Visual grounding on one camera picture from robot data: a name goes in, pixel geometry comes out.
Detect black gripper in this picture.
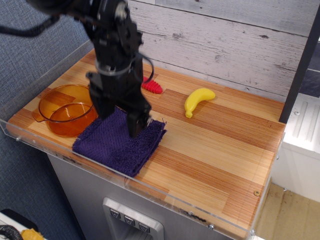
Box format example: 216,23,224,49
85,54,153,139

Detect purple towel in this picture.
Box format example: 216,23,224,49
72,108,166,177

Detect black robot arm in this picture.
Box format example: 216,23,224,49
28,0,151,138

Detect orange transparent plastic pot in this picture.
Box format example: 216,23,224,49
31,84,98,137

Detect grey metal cabinet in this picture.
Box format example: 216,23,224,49
49,155,228,240

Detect yellow toy banana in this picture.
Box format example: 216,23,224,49
184,88,216,119

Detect silver control panel with buttons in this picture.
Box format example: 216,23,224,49
102,197,165,240

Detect yellow and black floor object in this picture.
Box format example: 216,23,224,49
0,208,46,240

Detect white ribbed side unit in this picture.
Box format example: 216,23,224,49
271,93,320,202

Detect red handled metal spoon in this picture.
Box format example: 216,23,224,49
141,76,163,94

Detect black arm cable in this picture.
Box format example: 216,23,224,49
0,14,61,38

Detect right black frame post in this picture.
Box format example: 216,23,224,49
278,6,320,124

